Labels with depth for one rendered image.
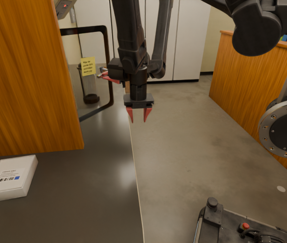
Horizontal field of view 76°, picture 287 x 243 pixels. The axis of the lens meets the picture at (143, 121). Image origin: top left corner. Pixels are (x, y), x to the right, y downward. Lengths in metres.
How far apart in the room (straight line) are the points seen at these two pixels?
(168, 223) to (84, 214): 1.13
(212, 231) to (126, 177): 0.88
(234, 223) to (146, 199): 0.72
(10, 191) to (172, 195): 1.38
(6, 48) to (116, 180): 0.54
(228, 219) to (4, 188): 1.30
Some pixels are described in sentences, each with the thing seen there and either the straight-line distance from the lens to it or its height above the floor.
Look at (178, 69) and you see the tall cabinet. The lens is 4.20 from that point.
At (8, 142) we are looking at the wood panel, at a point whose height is 1.00.
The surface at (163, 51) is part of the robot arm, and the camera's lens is 0.87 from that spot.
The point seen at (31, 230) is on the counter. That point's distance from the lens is 0.66.
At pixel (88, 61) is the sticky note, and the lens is 0.89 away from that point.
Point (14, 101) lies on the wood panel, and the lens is 0.79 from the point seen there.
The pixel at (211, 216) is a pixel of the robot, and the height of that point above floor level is 0.28.
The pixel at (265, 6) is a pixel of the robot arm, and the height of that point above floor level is 1.46.
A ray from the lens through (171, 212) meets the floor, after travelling 1.73.
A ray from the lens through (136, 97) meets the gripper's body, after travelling 0.61.
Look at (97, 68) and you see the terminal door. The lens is 0.92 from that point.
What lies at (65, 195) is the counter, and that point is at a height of 0.94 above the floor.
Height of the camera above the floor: 1.46
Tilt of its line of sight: 32 degrees down
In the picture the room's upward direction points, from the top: straight up
